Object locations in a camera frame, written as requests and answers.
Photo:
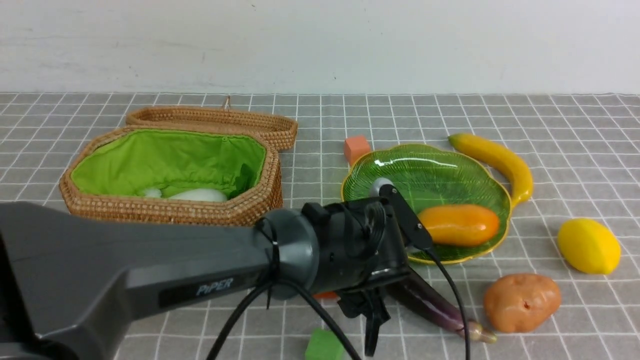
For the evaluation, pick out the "woven wicker basket lid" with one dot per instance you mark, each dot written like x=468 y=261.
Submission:
x=278 y=131

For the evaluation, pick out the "orange foam cube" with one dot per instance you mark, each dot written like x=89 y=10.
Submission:
x=355 y=147

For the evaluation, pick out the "purple eggplant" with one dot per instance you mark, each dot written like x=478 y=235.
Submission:
x=415 y=294

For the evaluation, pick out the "yellow lemon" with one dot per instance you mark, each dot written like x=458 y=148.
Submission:
x=588 y=246

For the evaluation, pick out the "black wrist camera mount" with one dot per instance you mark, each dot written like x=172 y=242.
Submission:
x=414 y=232

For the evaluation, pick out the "woven wicker basket green lining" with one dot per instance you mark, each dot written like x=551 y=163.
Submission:
x=120 y=175

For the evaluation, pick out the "yellow banana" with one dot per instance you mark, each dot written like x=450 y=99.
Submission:
x=506 y=162

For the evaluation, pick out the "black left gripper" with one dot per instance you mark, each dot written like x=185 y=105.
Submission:
x=360 y=250

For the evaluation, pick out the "grey checkered tablecloth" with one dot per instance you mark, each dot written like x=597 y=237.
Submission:
x=583 y=151

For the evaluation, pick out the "orange persimmon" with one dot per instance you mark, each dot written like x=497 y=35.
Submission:
x=329 y=295

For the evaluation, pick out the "green glass leaf plate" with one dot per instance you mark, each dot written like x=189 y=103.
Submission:
x=428 y=177

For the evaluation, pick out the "white radish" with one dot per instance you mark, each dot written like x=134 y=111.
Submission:
x=219 y=184

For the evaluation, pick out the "green foam cube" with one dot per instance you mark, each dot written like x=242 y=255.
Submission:
x=324 y=345

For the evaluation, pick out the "orange yellow mango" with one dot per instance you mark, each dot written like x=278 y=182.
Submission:
x=463 y=225

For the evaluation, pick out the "brown potato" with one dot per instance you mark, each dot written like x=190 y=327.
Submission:
x=521 y=302

